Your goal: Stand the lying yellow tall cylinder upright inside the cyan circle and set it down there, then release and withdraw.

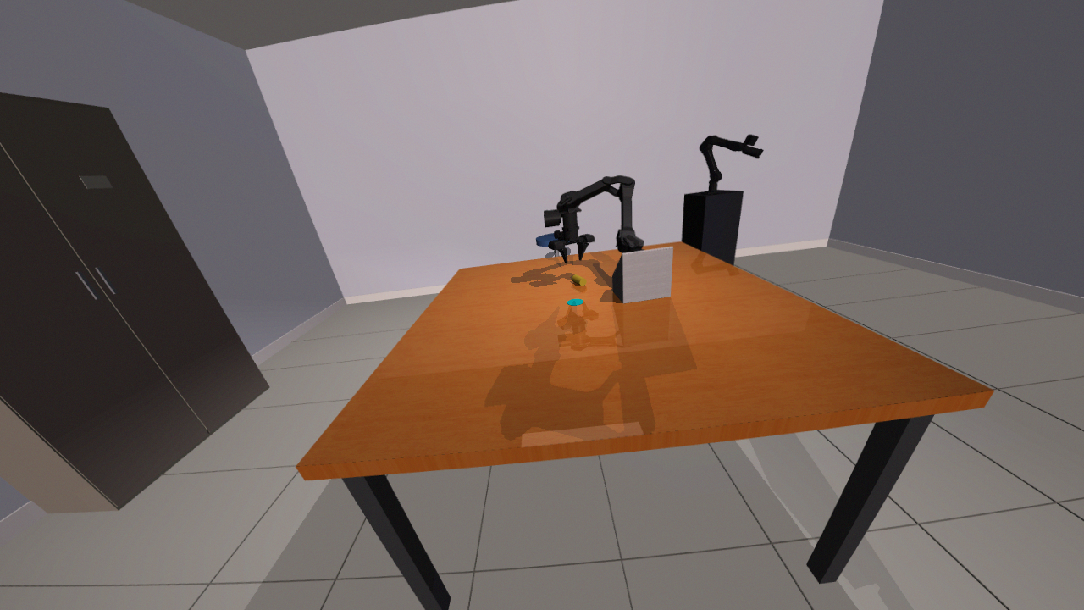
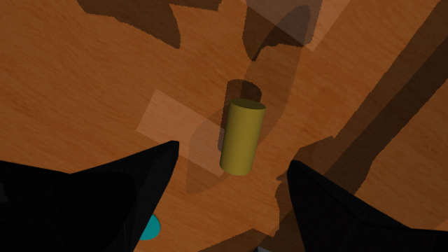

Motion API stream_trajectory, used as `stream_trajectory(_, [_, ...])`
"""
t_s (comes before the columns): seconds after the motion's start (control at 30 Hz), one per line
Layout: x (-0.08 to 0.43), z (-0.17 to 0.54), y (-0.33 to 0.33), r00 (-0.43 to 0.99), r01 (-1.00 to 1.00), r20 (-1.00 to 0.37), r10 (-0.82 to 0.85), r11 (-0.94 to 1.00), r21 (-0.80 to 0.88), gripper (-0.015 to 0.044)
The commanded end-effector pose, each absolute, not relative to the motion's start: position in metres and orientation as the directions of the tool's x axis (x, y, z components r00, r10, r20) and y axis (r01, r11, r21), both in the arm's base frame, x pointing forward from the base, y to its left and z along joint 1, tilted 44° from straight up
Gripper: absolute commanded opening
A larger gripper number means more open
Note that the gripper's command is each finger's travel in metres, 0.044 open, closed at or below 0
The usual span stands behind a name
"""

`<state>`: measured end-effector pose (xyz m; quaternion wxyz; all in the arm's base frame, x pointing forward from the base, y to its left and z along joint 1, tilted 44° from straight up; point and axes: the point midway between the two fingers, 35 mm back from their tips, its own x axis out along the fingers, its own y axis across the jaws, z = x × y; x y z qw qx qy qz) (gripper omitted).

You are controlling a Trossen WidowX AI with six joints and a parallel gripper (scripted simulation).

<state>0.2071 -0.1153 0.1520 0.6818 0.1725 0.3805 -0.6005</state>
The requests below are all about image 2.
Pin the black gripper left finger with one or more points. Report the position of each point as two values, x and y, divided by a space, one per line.
102 209

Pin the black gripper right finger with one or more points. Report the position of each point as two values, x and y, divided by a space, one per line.
331 219

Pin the cyan circle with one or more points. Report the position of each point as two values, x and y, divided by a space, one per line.
152 229

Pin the yellow cylinder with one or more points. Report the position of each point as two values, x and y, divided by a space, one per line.
242 131

